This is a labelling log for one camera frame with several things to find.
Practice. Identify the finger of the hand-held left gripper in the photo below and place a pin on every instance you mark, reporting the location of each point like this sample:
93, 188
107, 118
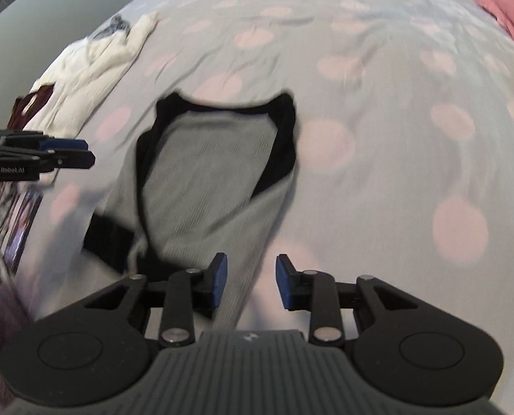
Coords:
73, 160
66, 144

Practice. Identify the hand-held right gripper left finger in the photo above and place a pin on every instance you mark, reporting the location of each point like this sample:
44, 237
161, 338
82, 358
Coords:
219, 281

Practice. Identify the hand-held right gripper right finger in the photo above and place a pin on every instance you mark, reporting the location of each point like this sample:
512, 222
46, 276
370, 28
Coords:
284, 281

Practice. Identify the grey and black shirt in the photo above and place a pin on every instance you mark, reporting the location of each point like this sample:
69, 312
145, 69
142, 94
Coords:
205, 168

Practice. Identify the printed picture panel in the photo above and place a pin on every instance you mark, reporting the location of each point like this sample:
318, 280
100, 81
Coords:
10, 224

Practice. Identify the dark red garment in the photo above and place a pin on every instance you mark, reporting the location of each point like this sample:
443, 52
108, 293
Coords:
23, 112

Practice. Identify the white garment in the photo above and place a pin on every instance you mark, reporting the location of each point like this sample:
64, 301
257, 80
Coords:
92, 69

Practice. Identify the polka dot bed sheet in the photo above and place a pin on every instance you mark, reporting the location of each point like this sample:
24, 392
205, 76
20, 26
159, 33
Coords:
369, 138

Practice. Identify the pink pillow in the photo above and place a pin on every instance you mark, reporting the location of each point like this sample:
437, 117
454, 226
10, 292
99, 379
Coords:
511, 13

